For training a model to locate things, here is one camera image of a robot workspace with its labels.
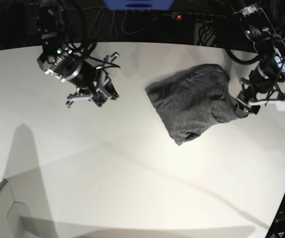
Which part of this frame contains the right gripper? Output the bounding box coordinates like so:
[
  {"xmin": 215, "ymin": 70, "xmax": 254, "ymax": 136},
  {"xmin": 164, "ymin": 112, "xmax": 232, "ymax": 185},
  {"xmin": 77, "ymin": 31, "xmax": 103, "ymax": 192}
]
[{"xmin": 66, "ymin": 52, "xmax": 119, "ymax": 108}]

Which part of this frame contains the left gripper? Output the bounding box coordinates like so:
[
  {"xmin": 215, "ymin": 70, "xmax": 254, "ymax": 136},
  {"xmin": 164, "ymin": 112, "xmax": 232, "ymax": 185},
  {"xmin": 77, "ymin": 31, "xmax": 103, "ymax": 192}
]
[{"xmin": 234, "ymin": 78, "xmax": 285, "ymax": 118}]

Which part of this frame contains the grey long-sleeve t-shirt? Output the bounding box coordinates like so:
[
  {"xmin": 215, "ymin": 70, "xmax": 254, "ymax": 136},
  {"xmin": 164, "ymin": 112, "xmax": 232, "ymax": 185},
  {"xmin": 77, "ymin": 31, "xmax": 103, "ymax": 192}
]
[{"xmin": 145, "ymin": 64, "xmax": 239, "ymax": 145}]

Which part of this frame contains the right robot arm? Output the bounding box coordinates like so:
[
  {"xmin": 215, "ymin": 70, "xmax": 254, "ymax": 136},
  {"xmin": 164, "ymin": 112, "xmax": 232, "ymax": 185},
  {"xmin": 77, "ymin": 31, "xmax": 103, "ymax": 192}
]
[{"xmin": 36, "ymin": 0, "xmax": 119, "ymax": 108}]

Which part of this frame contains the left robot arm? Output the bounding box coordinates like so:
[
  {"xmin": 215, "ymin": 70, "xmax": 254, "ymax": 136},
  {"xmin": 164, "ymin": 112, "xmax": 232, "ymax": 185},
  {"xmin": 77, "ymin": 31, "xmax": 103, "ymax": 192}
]
[{"xmin": 225, "ymin": 0, "xmax": 285, "ymax": 118}]

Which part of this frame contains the blue plastic bin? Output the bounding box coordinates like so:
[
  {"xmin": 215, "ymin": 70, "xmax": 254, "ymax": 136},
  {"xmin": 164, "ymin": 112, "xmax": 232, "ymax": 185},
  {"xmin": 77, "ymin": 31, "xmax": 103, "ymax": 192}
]
[{"xmin": 103, "ymin": 0, "xmax": 174, "ymax": 10}]

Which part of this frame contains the black power strip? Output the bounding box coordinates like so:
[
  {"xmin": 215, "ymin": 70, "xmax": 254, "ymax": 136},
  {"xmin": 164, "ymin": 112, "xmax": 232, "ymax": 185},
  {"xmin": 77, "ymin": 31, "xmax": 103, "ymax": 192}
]
[{"xmin": 170, "ymin": 11, "xmax": 226, "ymax": 23}]

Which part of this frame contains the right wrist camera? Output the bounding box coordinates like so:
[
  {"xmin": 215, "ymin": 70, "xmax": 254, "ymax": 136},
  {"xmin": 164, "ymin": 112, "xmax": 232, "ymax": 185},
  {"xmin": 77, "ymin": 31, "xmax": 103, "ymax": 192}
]
[{"xmin": 89, "ymin": 92, "xmax": 108, "ymax": 107}]

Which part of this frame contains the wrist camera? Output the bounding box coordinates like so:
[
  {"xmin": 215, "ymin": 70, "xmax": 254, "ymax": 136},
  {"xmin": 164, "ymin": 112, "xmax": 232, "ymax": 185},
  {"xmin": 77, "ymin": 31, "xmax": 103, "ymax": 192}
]
[
  {"xmin": 89, "ymin": 92, "xmax": 108, "ymax": 107},
  {"xmin": 275, "ymin": 101, "xmax": 285, "ymax": 112}
]

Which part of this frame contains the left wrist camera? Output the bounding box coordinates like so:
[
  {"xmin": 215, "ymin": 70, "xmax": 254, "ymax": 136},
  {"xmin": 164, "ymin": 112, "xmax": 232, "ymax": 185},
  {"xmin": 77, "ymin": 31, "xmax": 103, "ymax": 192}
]
[{"xmin": 275, "ymin": 101, "xmax": 285, "ymax": 112}]

